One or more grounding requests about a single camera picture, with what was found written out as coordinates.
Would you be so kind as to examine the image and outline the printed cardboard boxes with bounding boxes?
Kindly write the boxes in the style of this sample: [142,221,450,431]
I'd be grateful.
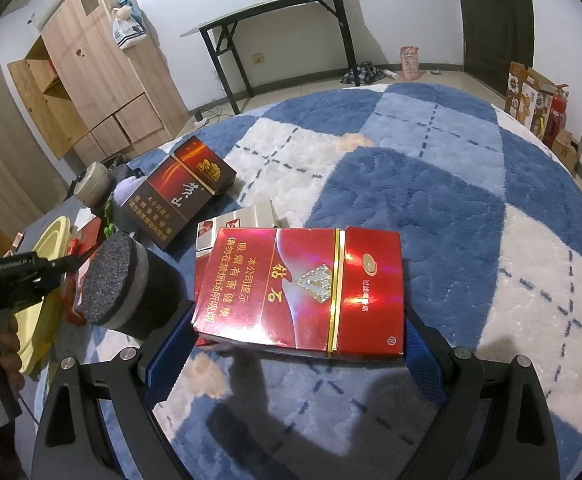
[504,62,556,139]

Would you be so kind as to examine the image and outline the black folding desk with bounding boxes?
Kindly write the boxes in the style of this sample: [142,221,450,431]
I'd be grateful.
[180,0,357,114]

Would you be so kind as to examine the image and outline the pink plastic bag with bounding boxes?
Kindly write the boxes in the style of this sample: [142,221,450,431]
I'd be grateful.
[401,46,420,81]

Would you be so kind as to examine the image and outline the power strip with cable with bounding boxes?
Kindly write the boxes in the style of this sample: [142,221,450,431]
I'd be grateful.
[192,106,235,130]

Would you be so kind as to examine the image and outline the black glitter round box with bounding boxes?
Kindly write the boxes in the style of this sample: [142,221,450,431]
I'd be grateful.
[76,232,185,340]

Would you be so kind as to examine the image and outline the green frog toy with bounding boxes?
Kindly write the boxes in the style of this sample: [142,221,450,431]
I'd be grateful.
[102,196,118,238]

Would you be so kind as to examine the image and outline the cream round tin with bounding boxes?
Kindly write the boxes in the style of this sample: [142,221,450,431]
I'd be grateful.
[73,162,113,208]

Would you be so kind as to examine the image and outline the wooden wardrobe cabinet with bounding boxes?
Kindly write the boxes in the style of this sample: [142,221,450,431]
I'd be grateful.
[7,0,189,164]

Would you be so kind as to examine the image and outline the dark cloth pile on floor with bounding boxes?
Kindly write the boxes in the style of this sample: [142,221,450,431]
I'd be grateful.
[341,62,387,86]

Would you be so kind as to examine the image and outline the dark brown cigarette carton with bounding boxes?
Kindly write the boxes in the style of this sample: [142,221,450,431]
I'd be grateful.
[122,136,236,249]

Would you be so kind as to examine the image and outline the small red cigarette pack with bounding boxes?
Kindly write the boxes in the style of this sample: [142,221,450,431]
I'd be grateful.
[59,217,105,326]

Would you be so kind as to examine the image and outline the yellow oval plastic tray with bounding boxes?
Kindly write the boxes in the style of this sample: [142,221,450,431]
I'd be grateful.
[12,214,73,376]

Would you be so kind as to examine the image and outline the red fire extinguisher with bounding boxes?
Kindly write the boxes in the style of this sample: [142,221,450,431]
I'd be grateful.
[542,84,568,148]

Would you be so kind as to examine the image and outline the dark brown door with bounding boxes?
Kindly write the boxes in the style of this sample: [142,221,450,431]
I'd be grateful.
[460,0,534,96]

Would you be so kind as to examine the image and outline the red diamond cigarette carton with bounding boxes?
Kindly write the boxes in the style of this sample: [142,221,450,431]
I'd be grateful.
[192,226,405,361]

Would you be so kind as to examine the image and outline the plastic bag on wardrobe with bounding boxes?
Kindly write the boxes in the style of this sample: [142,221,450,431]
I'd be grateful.
[112,0,148,51]

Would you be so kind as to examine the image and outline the blue white argyle rug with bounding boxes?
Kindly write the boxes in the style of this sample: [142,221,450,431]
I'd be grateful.
[35,81,582,480]

